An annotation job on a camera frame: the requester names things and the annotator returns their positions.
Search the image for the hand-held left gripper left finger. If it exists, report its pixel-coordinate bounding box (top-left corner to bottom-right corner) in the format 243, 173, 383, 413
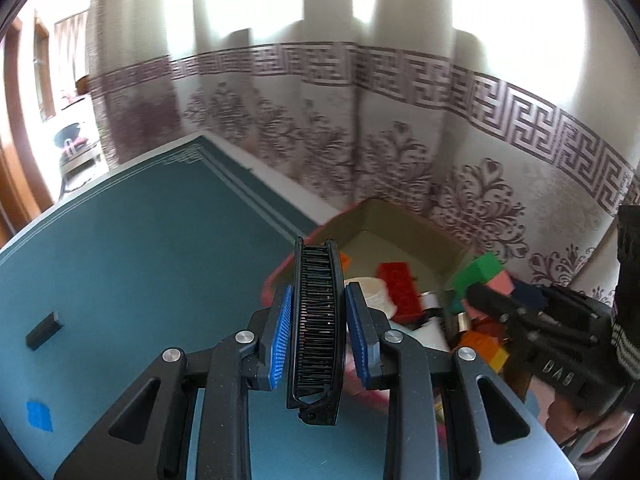
52, 285, 293, 480

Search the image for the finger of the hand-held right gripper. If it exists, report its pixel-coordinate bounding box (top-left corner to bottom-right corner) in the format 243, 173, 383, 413
510, 280, 612, 317
465, 282, 546, 333

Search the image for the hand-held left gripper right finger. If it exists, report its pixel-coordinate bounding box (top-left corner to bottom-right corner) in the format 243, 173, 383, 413
345, 282, 576, 480

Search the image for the green orange toy block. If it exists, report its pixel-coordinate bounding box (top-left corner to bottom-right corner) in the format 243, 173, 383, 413
447, 252, 515, 313

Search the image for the black folding comb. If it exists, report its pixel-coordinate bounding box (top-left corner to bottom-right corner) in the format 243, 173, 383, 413
285, 237, 346, 426

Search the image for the white roll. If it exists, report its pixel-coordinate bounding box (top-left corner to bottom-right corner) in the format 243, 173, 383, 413
344, 276, 397, 317

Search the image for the orange yellow toy block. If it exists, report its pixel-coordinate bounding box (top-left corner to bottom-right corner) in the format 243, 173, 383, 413
459, 331, 510, 375

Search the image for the pink-rimmed cardboard box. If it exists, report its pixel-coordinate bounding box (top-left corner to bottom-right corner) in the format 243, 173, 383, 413
260, 199, 551, 461

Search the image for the green desktop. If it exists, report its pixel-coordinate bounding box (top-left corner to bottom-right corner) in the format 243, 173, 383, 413
0, 130, 391, 480

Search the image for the person's right hand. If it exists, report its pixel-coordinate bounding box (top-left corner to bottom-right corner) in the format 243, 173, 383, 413
545, 387, 631, 461

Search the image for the red toy block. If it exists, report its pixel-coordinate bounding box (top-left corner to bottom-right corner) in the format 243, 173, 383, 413
376, 261, 427, 325

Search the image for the white plastic piece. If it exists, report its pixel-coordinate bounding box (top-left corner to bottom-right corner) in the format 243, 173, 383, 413
415, 321, 451, 353

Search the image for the white patterned curtain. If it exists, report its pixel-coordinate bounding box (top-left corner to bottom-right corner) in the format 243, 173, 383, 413
87, 0, 640, 311

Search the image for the black rectangular bar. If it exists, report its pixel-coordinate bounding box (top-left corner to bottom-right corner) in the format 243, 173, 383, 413
26, 311, 65, 349

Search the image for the blue tape piece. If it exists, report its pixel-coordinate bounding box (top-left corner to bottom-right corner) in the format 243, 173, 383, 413
26, 399, 55, 432

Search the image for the black chair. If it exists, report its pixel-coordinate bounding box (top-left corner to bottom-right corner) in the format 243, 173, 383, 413
52, 120, 88, 171

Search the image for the glazed wooden door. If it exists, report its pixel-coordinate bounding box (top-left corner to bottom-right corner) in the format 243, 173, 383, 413
32, 10, 57, 122

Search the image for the wooden door frame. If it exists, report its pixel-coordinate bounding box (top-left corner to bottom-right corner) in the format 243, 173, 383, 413
0, 15, 56, 246

